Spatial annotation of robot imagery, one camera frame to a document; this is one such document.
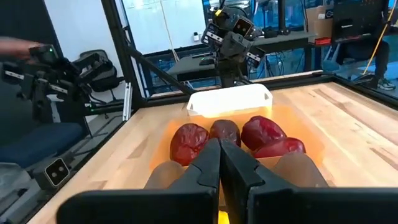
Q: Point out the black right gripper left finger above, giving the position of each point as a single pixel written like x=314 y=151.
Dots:
x=174 y=205

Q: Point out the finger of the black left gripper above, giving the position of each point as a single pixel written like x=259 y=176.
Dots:
x=242 y=48
x=228 y=45

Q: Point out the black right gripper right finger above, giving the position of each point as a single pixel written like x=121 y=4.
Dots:
x=280 y=205

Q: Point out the yellow lemon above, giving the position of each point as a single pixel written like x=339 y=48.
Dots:
x=224 y=218

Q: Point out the red apple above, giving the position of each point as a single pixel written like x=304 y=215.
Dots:
x=188 y=143
x=261 y=132
x=283 y=147

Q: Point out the dark maroon apple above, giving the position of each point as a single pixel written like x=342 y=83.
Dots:
x=225 y=130

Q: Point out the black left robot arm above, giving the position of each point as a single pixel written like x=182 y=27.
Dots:
x=230 y=73

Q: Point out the black computer mouse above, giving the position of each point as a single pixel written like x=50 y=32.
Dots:
x=206 y=61

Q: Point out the black background desk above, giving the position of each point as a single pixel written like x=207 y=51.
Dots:
x=280 y=39

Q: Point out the small white bottle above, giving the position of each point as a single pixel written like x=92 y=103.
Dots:
x=196 y=36

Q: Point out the grey translucent plastic basket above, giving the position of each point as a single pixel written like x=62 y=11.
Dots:
x=298 y=171

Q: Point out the grey desk top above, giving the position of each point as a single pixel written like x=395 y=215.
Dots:
x=186 y=67

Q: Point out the white plastic basket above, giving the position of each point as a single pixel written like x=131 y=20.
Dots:
x=230 y=99

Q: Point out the red flat box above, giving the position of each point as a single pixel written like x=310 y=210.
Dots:
x=321 y=41

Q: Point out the brown cardboard box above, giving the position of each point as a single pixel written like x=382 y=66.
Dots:
x=317 y=21

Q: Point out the orange translucent plastic basket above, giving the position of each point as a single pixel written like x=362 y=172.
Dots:
x=308 y=137

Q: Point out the person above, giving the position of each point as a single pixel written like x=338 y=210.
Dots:
x=360 y=56

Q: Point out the black backpack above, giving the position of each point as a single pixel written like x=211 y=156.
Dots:
x=99 y=71

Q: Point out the person's leg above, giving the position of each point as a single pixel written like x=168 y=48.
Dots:
x=37 y=143

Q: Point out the person's hand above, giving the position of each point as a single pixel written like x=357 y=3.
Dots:
x=15 y=48

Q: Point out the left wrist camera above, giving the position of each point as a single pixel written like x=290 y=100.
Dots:
x=242 y=26

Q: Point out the white metal bracket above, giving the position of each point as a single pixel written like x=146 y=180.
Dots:
x=127 y=101

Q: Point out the small black depth camera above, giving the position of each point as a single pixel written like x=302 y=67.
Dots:
x=56 y=171

